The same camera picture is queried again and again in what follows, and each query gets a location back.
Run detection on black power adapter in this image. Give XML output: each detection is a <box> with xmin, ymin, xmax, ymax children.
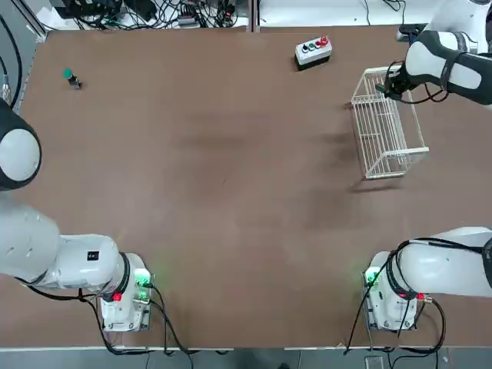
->
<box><xmin>397</xmin><ymin>23</ymin><xmax>427</xmax><ymax>42</ymax></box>

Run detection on aluminium frame post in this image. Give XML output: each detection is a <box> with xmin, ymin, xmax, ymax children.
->
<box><xmin>248</xmin><ymin>0</ymin><xmax>261</xmax><ymax>34</ymax></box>

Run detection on white wire rack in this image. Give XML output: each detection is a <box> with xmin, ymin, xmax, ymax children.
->
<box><xmin>350</xmin><ymin>67</ymin><xmax>430</xmax><ymax>181</ymax></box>

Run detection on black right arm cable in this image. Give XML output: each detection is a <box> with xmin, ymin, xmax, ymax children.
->
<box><xmin>385</xmin><ymin>59</ymin><xmax>451</xmax><ymax>105</ymax></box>

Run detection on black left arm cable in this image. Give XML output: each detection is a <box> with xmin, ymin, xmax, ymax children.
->
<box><xmin>0</xmin><ymin>11</ymin><xmax>24</xmax><ymax>112</ymax></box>

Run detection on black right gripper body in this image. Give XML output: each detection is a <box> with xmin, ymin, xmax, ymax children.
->
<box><xmin>395</xmin><ymin>62</ymin><xmax>415</xmax><ymax>96</ymax></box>

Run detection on white button control box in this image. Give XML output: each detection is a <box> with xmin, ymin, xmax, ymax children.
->
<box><xmin>294</xmin><ymin>35</ymin><xmax>334</xmax><ymax>72</ymax></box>

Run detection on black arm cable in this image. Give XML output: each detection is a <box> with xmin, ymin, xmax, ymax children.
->
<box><xmin>385</xmin><ymin>59</ymin><xmax>451</xmax><ymax>105</ymax></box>
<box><xmin>0</xmin><ymin>11</ymin><xmax>24</xmax><ymax>112</ymax></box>

